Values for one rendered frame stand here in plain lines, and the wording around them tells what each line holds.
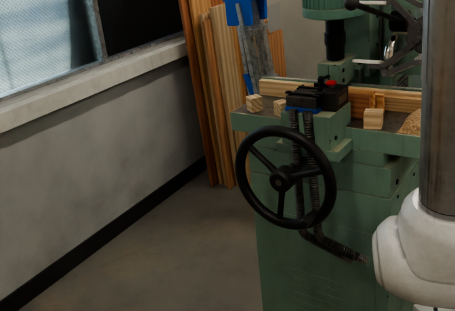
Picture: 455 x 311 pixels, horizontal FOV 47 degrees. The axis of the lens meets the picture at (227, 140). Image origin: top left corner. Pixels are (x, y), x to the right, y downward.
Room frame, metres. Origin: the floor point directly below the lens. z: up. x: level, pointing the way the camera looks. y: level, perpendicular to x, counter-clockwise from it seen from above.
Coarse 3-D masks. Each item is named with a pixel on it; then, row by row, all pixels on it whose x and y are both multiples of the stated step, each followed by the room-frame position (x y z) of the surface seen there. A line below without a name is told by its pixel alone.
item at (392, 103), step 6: (390, 96) 1.36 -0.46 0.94; (396, 96) 1.35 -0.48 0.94; (402, 96) 1.35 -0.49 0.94; (390, 102) 1.35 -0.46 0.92; (396, 102) 1.34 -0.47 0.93; (402, 102) 1.33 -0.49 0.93; (408, 102) 1.32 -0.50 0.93; (414, 102) 1.31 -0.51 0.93; (420, 102) 1.30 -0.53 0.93; (390, 108) 1.35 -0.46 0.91; (396, 108) 1.34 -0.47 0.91; (402, 108) 1.33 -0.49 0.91; (408, 108) 1.32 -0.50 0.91; (414, 108) 1.31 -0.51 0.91; (420, 108) 1.30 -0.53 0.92
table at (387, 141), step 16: (272, 96) 1.60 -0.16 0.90; (240, 112) 1.47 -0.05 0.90; (256, 112) 1.46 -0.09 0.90; (272, 112) 1.44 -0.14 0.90; (400, 112) 1.33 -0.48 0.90; (240, 128) 1.47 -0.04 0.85; (256, 128) 1.44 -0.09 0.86; (352, 128) 1.26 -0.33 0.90; (384, 128) 1.23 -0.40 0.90; (288, 144) 1.27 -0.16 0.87; (352, 144) 1.26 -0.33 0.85; (368, 144) 1.23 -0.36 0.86; (384, 144) 1.21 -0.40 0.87; (400, 144) 1.18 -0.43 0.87; (416, 144) 1.16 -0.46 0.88; (336, 160) 1.18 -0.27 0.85
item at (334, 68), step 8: (352, 56) 1.48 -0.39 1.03; (320, 64) 1.43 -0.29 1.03; (328, 64) 1.42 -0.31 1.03; (336, 64) 1.41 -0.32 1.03; (344, 64) 1.42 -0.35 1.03; (352, 64) 1.47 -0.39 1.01; (320, 72) 1.43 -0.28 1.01; (328, 72) 1.42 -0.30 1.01; (336, 72) 1.41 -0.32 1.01; (344, 72) 1.42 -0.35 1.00; (352, 72) 1.47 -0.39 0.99; (328, 80) 1.42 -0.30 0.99; (336, 80) 1.41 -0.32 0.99; (344, 80) 1.41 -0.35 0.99
